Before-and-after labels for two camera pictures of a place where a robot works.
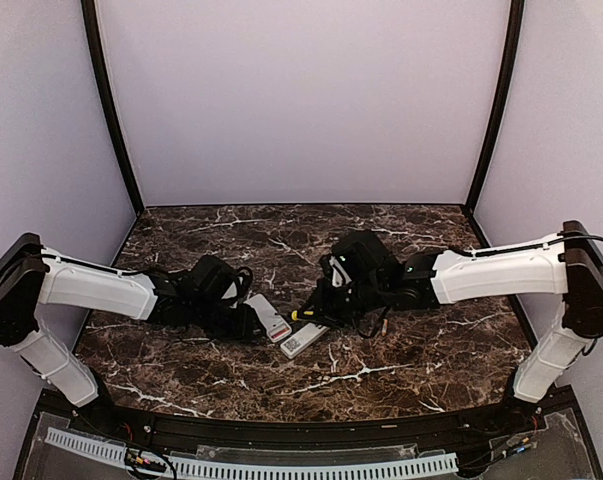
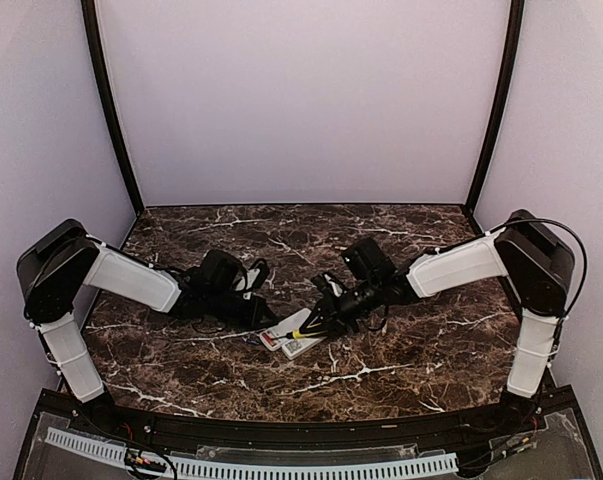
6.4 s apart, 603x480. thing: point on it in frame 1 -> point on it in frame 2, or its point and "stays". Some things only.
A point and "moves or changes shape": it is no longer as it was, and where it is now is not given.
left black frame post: [90, 26] stays
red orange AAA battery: [280, 333] moves or changes shape
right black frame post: [502, 105] stays
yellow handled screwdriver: [294, 314] -> [295, 334]
